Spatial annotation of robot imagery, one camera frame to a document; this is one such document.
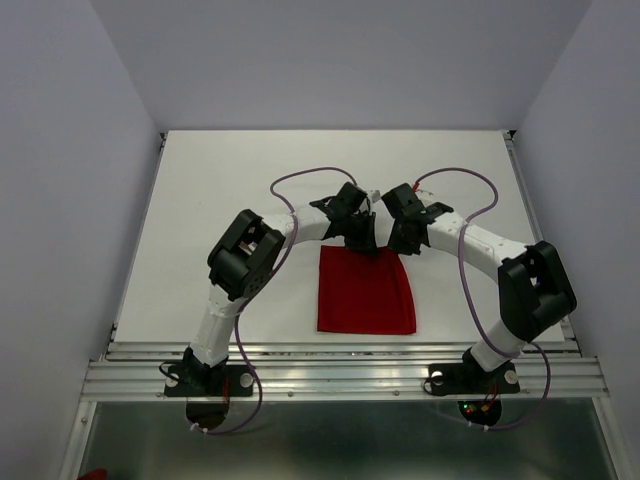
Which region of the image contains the red cloth napkin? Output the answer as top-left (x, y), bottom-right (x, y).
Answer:
top-left (317, 245), bottom-right (417, 335)

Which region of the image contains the aluminium front rail frame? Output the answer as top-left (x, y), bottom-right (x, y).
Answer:
top-left (81, 341), bottom-right (609, 402)

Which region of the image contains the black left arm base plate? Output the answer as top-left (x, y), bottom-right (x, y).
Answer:
top-left (158, 362), bottom-right (254, 398)

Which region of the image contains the aluminium left side rail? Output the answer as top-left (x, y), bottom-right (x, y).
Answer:
top-left (94, 130), bottom-right (168, 359)

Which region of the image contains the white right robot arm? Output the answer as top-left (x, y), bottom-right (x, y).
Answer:
top-left (382, 184), bottom-right (577, 390)

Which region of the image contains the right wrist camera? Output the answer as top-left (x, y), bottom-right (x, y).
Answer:
top-left (414, 185), bottom-right (437, 205)

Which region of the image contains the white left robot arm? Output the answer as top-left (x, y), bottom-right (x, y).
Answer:
top-left (183, 182), bottom-right (381, 394)

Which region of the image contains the aluminium rail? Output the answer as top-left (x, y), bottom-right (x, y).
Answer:
top-left (501, 130), bottom-right (581, 353)
top-left (94, 130), bottom-right (168, 359)

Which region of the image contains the aluminium right side rail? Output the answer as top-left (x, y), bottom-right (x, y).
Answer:
top-left (501, 130), bottom-right (581, 353)

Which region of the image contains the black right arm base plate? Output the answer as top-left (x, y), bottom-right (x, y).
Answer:
top-left (422, 362), bottom-right (520, 397)

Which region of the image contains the red object bottom left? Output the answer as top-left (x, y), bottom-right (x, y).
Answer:
top-left (77, 468), bottom-right (108, 480)

